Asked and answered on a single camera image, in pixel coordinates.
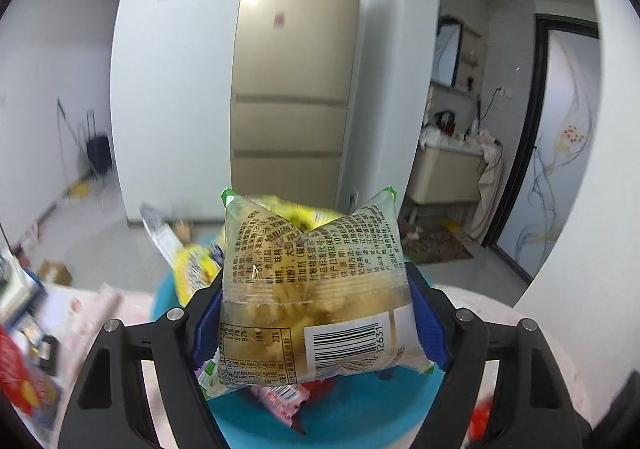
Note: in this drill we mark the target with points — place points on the pink hanging towel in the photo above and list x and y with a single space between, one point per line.
490 189

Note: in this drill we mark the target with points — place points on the beige vanity cabinet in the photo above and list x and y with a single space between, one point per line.
445 179

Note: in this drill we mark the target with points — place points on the wall mirror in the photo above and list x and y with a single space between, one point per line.
447 51

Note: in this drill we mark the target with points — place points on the beige refrigerator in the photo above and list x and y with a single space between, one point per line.
295 79

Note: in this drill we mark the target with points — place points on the black suitcase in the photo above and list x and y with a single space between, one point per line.
98 149

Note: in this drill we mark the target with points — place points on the red drink bottle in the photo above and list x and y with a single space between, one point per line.
25 374

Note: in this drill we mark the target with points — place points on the brown floor mat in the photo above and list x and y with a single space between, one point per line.
435 244

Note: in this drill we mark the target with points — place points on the blue plastic basin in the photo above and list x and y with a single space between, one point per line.
360 409

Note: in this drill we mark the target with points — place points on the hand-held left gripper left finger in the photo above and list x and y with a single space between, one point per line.
205 334

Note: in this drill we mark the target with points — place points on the green striped clear snack bag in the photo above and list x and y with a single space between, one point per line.
310 289

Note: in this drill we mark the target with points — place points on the black framed glass door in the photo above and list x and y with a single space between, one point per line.
560 154

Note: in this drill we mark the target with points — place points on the small cardboard box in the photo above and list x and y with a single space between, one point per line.
182 231

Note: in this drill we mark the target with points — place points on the pink fridge magnet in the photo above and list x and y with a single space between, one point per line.
280 19

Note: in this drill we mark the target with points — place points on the yellow printed snack bag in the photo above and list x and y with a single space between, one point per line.
197 274

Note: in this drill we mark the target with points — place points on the pink printed tablecloth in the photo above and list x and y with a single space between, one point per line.
520 299

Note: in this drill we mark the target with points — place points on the red white snack packet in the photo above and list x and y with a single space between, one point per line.
482 419

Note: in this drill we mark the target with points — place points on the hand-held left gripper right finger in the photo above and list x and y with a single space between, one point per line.
430 324

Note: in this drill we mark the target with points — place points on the large yellow chip bag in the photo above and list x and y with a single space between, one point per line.
295 214

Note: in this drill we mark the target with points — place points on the pink red snack bag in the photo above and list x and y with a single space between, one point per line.
280 399

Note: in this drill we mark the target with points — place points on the white wall socket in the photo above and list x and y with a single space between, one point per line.
505 92

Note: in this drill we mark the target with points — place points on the dark bottles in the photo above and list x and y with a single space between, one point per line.
445 124

